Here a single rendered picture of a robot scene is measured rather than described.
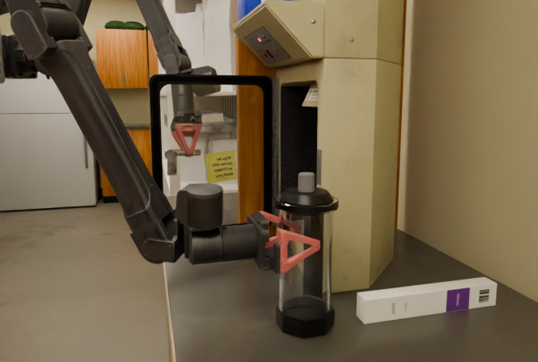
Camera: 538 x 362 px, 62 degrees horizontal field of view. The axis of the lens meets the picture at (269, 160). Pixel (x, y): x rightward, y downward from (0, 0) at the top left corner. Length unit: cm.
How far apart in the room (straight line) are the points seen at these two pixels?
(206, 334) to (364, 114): 50
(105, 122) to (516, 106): 82
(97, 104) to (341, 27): 46
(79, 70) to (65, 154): 506
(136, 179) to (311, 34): 41
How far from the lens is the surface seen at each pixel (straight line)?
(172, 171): 108
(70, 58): 75
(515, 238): 112
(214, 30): 213
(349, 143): 89
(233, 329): 83
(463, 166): 122
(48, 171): 586
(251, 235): 73
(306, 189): 75
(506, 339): 89
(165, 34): 123
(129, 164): 73
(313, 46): 86
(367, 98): 91
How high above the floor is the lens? 134
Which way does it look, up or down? 8 degrees down
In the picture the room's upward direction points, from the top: straight up
